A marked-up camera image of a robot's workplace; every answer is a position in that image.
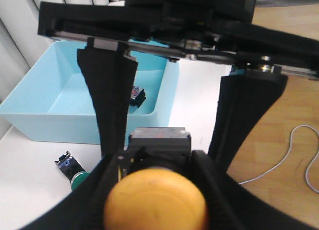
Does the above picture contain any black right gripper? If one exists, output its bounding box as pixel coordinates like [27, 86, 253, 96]
[38, 0, 319, 78]

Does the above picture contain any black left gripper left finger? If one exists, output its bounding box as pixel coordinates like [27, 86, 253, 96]
[22, 150, 125, 230]

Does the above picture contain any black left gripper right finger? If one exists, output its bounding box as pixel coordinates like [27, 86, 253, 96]
[190, 150, 312, 230]

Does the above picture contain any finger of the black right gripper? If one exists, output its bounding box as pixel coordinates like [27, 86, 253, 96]
[77, 38, 138, 156]
[208, 71, 288, 171]

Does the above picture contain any red mushroom push button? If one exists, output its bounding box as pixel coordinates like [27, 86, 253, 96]
[129, 86, 146, 108]

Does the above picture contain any yellow push button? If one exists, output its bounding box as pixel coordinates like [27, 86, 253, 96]
[103, 127, 209, 230]

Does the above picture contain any green push button near box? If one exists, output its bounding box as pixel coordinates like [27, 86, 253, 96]
[54, 151, 90, 191]

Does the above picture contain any light blue plastic box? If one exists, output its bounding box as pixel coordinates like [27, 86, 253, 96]
[0, 41, 179, 144]

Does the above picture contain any white floor cable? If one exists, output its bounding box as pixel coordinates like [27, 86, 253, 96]
[238, 125, 319, 194]

